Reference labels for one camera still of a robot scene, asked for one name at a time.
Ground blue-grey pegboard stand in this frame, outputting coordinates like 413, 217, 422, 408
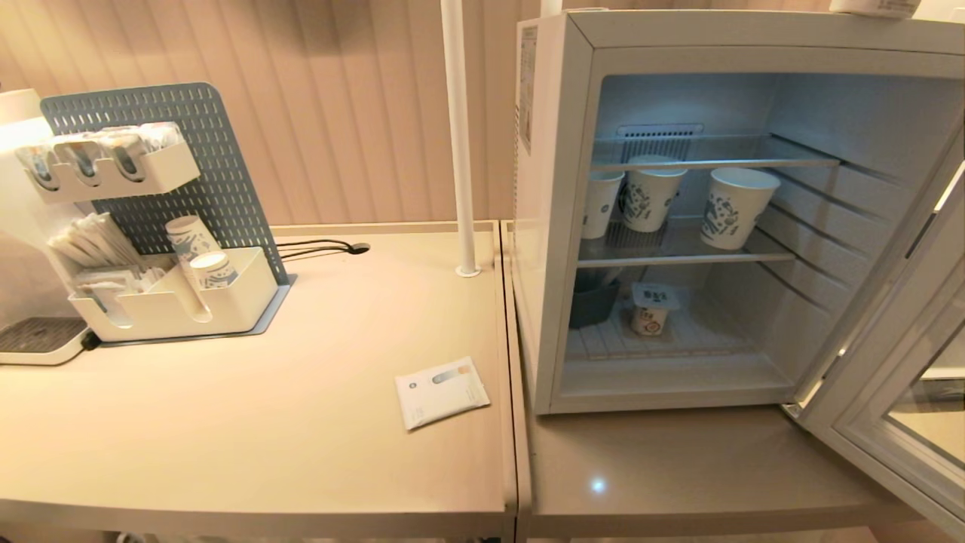
39, 82, 297, 346

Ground small sealed yogurt cup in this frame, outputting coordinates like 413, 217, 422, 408
630, 282, 681, 338

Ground white upper organizer tray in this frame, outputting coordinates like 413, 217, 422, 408
15, 140, 202, 204

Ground dark grey bowl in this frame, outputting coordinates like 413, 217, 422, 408
568, 269, 623, 330

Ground coffee capsule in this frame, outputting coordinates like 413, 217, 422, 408
17, 144, 61, 192

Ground white mini fridge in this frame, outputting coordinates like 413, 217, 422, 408
513, 8, 965, 416

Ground stacked printed paper cups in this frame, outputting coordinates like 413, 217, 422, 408
165, 215, 222, 272
188, 251, 239, 291

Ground white sachet packet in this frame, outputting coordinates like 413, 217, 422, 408
394, 356, 492, 432

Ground white coffee machine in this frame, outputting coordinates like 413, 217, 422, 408
0, 88, 103, 367

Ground glass fridge shelf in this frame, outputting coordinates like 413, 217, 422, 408
590, 134, 842, 173
577, 219, 798, 269

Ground white object atop fridge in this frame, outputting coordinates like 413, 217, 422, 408
829, 0, 922, 20

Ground white vertical pole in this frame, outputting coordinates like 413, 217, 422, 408
440, 0, 483, 278

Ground white sugar sachets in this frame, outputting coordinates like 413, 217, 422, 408
74, 265, 168, 318

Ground wrapped stir sticks bundle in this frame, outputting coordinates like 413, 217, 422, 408
47, 212, 144, 269

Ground white lower organizer bin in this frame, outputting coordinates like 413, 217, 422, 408
68, 246, 280, 343

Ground printed white paper cup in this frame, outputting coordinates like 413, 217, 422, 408
699, 167, 782, 251
581, 170, 626, 241
620, 155, 689, 234

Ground black cable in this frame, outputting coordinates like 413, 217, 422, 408
275, 239, 371, 262

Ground glass fridge door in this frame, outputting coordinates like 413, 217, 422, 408
781, 124, 965, 538

